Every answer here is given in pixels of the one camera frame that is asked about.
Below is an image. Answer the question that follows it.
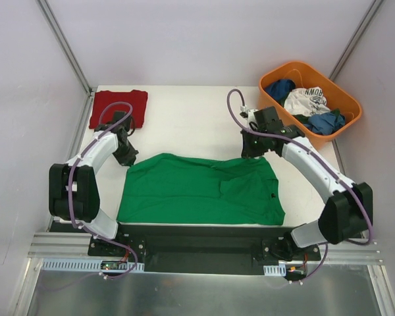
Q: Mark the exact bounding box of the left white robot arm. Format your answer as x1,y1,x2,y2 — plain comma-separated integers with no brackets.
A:
49,111,138,256

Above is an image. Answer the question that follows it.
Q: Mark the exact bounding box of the aluminium frame rail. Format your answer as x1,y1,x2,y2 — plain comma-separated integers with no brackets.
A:
27,232,384,265

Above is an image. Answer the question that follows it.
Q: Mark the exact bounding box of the right aluminium post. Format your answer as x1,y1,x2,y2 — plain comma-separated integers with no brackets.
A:
329,0,385,82

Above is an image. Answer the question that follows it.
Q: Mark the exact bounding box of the green t-shirt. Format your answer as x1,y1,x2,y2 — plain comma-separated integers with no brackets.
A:
117,153,285,226

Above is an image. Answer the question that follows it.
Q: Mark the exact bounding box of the right white cable duct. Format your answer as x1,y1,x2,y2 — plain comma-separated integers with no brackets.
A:
263,263,287,277

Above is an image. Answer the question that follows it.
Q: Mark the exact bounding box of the left aluminium post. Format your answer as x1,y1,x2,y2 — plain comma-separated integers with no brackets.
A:
36,0,93,95

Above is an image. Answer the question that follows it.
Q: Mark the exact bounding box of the aluminium post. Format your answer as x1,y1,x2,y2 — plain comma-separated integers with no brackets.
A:
329,0,385,82
36,0,93,95

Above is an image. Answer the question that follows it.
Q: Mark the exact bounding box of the dark blue t-shirt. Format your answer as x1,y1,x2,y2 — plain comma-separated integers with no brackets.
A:
264,79,296,102

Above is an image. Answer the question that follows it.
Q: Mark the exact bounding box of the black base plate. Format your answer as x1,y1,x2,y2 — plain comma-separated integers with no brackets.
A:
87,225,322,274

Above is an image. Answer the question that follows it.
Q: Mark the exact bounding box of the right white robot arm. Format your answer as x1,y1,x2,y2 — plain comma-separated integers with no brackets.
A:
240,105,373,261

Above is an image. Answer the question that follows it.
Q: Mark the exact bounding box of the orange plastic basket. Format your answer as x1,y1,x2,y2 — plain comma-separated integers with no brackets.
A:
257,61,363,150

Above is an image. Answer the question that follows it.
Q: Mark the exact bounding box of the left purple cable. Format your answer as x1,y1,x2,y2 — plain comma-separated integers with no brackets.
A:
68,101,139,280

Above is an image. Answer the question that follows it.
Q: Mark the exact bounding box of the white printed t-shirt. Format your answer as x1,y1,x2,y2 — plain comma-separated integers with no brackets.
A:
284,87,330,117

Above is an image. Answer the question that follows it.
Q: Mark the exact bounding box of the purple cable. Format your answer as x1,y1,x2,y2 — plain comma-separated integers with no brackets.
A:
226,88,375,246
68,101,139,280

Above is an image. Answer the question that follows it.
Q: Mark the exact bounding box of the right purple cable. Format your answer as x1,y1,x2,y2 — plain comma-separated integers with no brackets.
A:
226,88,375,246

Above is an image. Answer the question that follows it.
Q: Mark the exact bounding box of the folded red t-shirt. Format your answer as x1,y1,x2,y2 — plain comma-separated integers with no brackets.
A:
89,90,148,130

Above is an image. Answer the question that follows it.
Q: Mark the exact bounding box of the left white cable duct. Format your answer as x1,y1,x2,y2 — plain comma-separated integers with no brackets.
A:
41,259,145,273

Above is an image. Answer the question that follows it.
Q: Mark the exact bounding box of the white cable duct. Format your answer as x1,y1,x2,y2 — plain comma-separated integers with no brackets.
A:
263,263,287,277
41,259,145,273

